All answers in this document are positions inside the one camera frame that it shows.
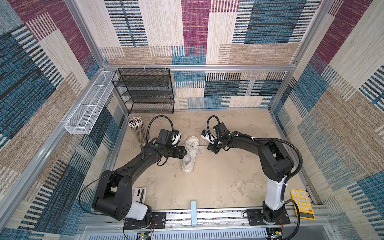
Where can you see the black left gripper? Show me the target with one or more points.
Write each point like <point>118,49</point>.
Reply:
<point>179,152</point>

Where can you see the black wire mesh shelf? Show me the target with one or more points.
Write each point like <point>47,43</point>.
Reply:
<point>145,90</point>

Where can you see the light blue handle bar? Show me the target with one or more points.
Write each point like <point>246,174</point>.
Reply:
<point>194,214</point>

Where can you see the yellow calculator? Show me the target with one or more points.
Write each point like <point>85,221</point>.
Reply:
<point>302,199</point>

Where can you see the clear tube of coloured pencils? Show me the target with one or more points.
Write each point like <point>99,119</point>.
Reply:
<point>137,126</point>

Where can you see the white canvas sneaker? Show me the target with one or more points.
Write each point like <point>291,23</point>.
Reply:
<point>188,166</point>

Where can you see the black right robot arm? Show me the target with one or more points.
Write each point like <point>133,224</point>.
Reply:
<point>275,161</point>

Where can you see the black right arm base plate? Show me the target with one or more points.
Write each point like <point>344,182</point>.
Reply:
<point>260,217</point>

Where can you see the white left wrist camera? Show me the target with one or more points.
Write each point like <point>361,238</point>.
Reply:
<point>176,137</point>

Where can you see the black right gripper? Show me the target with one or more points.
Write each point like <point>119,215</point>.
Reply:
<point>213,148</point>

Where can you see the white wire mesh basket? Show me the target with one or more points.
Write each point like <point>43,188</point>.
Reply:
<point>87,112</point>

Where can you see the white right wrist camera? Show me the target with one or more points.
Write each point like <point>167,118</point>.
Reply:
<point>209,137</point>

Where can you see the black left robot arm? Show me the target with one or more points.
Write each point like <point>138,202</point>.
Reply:
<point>114,196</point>

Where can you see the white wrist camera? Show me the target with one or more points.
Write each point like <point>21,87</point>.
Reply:
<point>209,137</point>
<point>176,137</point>

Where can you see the pink white flat device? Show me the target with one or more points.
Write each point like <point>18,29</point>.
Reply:
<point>139,194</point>

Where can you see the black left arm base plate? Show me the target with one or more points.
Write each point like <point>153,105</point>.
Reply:
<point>157,220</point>

